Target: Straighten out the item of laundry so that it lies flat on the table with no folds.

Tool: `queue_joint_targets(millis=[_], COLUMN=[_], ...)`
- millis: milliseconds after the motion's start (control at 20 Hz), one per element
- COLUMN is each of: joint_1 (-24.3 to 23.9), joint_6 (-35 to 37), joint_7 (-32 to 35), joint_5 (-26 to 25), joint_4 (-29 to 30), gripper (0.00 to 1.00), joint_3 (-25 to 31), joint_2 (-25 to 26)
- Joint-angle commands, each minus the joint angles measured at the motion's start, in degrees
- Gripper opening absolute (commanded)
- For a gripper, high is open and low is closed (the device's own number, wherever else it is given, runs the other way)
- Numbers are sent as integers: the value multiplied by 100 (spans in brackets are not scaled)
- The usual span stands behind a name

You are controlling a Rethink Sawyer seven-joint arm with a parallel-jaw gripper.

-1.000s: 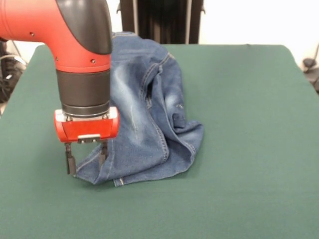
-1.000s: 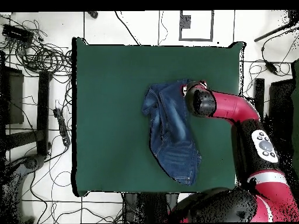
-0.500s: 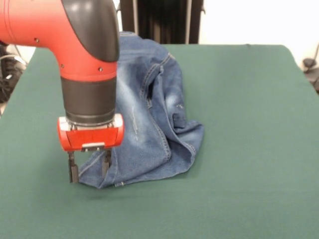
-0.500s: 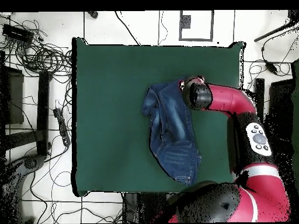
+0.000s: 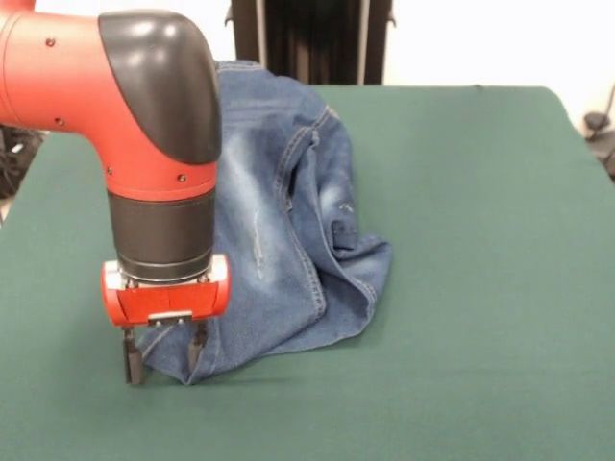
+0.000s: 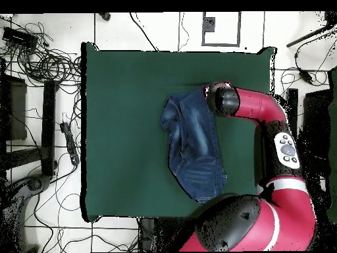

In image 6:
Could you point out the blue denim jeans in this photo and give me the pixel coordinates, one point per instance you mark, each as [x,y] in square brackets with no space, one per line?
[192,147]

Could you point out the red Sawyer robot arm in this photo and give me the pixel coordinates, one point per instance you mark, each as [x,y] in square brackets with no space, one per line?
[258,105]

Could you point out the dark flat panel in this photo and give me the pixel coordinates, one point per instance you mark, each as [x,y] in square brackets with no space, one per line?
[17,110]
[317,110]

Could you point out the small grey square tag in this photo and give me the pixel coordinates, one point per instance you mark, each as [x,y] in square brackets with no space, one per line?
[209,25]

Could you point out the dark green table cloth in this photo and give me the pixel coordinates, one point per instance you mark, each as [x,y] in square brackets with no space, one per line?
[118,79]

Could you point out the black power adapter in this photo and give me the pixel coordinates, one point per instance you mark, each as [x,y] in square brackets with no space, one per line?
[305,75]

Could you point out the black tripod rod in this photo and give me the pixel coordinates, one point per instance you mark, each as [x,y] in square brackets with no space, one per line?
[308,35]

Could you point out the green cloth sheet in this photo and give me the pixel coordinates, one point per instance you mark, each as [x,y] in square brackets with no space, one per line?
[334,118]

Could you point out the black power strip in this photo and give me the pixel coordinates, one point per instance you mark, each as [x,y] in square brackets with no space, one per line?
[70,143]

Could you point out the black electronics box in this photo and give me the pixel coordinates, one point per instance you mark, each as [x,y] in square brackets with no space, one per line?
[18,37]

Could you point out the grey wheeled chair base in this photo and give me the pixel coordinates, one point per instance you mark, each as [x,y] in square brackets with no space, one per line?
[34,183]

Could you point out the grey square floor frame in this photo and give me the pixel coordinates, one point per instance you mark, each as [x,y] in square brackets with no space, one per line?
[221,44]

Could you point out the black metal stand frame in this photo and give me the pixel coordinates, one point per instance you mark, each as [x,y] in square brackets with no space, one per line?
[292,105]
[48,126]

